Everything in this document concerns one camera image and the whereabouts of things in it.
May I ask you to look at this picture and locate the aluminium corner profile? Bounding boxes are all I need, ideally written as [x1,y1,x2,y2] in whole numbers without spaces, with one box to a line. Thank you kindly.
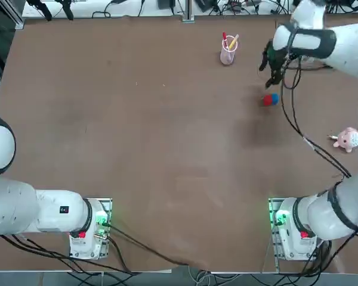
[13,8,25,30]

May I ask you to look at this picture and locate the black cable on table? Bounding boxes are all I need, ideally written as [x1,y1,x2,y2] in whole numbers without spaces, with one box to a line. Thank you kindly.
[106,223,203,268]

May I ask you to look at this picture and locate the black tripod leg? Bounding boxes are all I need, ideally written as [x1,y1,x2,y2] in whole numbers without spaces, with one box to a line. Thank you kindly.
[57,0,75,21]
[26,0,53,21]

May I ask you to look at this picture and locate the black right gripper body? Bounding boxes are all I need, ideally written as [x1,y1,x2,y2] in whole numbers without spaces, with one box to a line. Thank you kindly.
[264,41,291,74]

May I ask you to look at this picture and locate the pink plush toy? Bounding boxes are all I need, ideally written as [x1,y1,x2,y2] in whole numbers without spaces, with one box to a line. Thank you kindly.
[327,127,358,154]

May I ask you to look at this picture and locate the clear pink cup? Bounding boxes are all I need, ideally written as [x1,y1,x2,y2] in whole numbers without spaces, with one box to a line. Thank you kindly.
[220,35,239,66]

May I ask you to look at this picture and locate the aluminium post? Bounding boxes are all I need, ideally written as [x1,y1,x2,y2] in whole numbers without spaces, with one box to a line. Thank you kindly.
[183,0,195,18]

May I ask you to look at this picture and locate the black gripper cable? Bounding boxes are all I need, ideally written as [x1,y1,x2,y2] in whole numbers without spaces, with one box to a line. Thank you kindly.
[279,53,353,179]

